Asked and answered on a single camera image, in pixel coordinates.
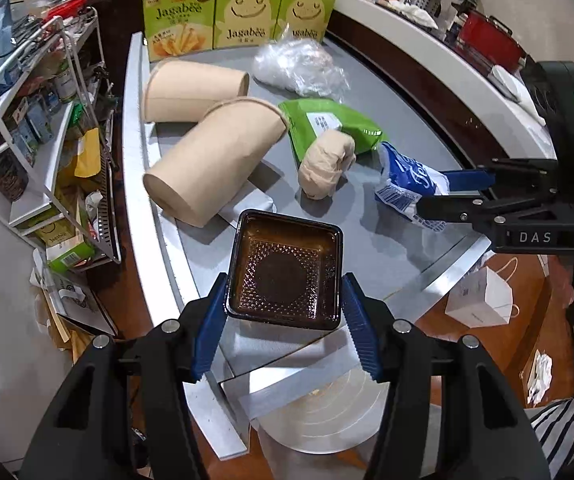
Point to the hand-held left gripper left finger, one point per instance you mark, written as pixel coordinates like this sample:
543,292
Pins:
207,330

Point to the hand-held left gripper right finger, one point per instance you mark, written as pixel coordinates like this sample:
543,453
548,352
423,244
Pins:
362,330

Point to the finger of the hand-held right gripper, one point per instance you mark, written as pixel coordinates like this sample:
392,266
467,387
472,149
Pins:
447,209
467,180

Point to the blue white wrapper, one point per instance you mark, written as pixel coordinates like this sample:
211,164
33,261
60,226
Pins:
407,180

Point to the brown plastic tray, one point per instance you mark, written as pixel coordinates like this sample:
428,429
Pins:
284,270

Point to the transparent round waste bin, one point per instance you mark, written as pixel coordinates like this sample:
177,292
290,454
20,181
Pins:
317,420

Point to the green plastic pouch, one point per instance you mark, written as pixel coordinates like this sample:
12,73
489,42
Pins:
317,120

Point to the beige paper cup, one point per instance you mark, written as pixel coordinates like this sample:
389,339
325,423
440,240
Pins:
212,160
192,90

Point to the clear plastic bag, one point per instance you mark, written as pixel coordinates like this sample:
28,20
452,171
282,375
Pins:
299,67

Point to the white paper bag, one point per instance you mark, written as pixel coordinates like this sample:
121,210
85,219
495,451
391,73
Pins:
477,295

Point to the red pot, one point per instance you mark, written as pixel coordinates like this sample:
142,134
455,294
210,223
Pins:
489,40

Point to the beige crumpled paper wad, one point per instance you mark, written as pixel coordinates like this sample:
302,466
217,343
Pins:
324,165

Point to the green carton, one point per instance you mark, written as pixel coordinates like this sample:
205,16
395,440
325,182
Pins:
69,250

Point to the white crumpled tissue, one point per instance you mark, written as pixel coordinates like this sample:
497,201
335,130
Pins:
539,377

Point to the yellow package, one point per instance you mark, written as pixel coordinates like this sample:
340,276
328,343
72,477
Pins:
88,155

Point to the green snack box smiling face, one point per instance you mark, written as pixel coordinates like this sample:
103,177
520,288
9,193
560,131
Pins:
247,15
307,15

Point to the striped shirt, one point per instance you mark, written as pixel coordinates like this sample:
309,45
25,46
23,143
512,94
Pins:
572,430

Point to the green snack box with fries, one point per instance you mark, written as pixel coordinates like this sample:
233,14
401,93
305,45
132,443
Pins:
179,20

